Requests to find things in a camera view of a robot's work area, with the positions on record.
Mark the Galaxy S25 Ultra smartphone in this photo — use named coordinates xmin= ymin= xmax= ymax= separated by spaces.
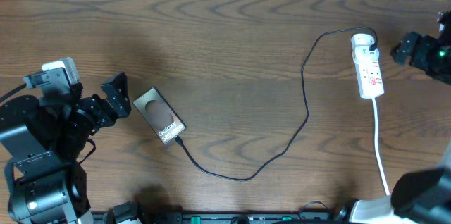
xmin=133 ymin=87 xmax=186 ymax=144

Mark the black USB charging cable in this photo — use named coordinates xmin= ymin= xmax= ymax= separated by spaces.
xmin=174 ymin=26 xmax=378 ymax=182

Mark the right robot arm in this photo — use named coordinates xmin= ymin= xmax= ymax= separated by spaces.
xmin=335 ymin=11 xmax=450 ymax=223

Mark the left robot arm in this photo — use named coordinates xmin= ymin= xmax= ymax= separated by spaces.
xmin=1 ymin=68 xmax=131 ymax=223

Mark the white USB charger adapter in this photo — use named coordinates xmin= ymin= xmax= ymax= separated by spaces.
xmin=351 ymin=33 xmax=377 ymax=51

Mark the white power strip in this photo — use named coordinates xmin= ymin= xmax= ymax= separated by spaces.
xmin=352 ymin=46 xmax=384 ymax=99

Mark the white power strip cord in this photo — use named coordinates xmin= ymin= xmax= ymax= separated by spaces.
xmin=371 ymin=97 xmax=391 ymax=197

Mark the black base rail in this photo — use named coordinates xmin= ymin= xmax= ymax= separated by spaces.
xmin=92 ymin=201 xmax=336 ymax=224

